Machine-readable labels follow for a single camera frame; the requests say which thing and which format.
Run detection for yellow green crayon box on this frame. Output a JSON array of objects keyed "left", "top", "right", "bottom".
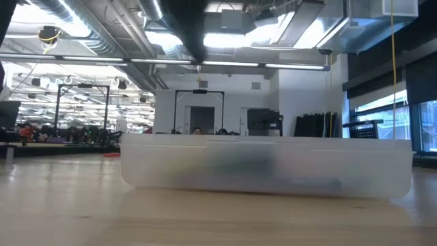
[{"left": 201, "top": 145, "right": 277, "bottom": 187}]

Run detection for dark blue pencil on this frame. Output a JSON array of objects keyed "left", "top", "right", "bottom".
[{"left": 276, "top": 176, "right": 342, "bottom": 192}]

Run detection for translucent white plastic box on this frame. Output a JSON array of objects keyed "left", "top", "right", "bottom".
[{"left": 119, "top": 133, "right": 417, "bottom": 200}]

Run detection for dark grey door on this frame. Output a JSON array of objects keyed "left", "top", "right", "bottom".
[{"left": 189, "top": 106, "right": 216, "bottom": 135}]

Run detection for black printer cabinet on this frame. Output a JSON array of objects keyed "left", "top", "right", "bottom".
[{"left": 247, "top": 108, "right": 284, "bottom": 137}]

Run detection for black stacked panels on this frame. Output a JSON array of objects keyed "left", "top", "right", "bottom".
[{"left": 294, "top": 111, "right": 339, "bottom": 138}]

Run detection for grey ceiling box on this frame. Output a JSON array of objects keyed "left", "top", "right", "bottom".
[{"left": 221, "top": 9, "right": 244, "bottom": 30}]

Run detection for long linear ceiling light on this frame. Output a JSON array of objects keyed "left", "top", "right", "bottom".
[{"left": 0, "top": 53, "right": 331, "bottom": 72}]

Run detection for black perforated cart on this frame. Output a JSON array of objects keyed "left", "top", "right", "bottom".
[{"left": 342, "top": 119, "right": 384, "bottom": 139}]

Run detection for black-edged distant table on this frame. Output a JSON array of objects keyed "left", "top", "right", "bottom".
[{"left": 0, "top": 142, "right": 121, "bottom": 165}]

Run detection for dark computer monitor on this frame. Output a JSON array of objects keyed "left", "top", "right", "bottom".
[{"left": 0, "top": 100, "right": 22, "bottom": 129}]

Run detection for white ceiling box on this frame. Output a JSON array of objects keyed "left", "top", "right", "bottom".
[{"left": 382, "top": 0, "right": 419, "bottom": 18}]

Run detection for black metal frame stand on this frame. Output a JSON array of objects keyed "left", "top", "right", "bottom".
[
  {"left": 173, "top": 89, "right": 225, "bottom": 135},
  {"left": 54, "top": 83, "right": 111, "bottom": 137}
]

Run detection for black yellow cable reel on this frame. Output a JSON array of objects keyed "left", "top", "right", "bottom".
[{"left": 37, "top": 25, "right": 62, "bottom": 45}]

